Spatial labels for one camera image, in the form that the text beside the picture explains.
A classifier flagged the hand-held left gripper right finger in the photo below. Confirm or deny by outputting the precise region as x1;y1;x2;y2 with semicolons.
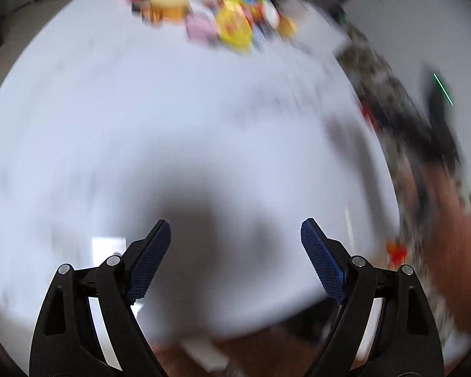
300;217;445;377

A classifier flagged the small orange red thing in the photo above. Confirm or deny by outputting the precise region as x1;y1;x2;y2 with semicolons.
386;239;409;272

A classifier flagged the floral patterned cloth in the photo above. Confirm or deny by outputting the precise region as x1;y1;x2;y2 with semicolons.
335;24;471;342

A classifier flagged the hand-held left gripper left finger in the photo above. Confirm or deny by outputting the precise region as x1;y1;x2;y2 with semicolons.
29;219;172;377

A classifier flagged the person's right forearm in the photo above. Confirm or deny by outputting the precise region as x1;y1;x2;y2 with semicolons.
416;161;471;336

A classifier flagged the pink packet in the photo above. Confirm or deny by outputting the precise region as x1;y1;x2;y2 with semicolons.
186;13;217;45

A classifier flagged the yellow block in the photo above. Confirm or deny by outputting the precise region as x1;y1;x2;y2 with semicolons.
278;17;298;39

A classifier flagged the yellow packet with red print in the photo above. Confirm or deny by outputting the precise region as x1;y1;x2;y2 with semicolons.
215;0;257;54

